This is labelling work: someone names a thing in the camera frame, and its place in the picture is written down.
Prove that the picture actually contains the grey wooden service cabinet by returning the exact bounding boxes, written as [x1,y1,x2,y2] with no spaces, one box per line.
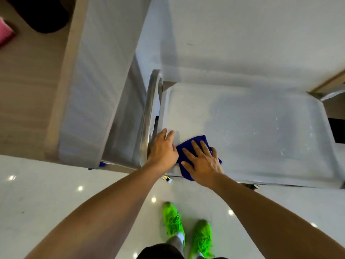
[0,0,152,173]

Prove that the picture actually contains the person's right hand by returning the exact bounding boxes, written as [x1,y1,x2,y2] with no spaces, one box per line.
[181,140,224,188]

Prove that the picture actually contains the neon green left shoe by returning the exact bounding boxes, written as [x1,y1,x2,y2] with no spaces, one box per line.
[162,201,186,247]

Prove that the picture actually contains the blue cloth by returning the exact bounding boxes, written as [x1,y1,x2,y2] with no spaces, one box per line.
[175,135,224,182]

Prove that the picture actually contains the person's left leg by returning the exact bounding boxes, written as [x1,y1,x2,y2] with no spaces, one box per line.
[165,234,186,258]

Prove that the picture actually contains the pink cloth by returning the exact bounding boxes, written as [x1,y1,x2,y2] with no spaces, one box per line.
[0,16,15,48]

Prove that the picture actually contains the neon green right shoe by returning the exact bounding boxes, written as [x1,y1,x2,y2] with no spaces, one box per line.
[188,219,215,259]

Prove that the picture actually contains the wooden door frame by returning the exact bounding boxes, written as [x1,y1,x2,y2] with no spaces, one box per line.
[308,70,345,94]

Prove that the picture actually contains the black shorts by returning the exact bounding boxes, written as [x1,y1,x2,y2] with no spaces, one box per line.
[135,243,230,259]

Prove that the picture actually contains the neon green shoe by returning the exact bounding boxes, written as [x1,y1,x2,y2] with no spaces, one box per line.
[188,219,215,259]
[162,201,186,247]

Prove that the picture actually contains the person's left forearm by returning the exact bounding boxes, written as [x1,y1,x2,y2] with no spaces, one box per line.
[24,162,163,259]

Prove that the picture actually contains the black bottle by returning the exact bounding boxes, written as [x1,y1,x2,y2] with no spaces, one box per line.
[5,0,69,34]

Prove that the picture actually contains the person's left hand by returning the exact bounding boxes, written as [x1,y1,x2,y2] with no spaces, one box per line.
[147,128,179,173]

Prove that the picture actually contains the black stone door threshold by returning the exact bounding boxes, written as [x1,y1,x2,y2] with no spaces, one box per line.
[327,118,345,145]

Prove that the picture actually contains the person's right forearm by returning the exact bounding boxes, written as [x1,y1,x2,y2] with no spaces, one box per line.
[209,172,345,259]

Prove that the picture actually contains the stainless steel service trolley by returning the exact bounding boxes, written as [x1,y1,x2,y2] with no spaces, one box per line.
[138,69,345,190]

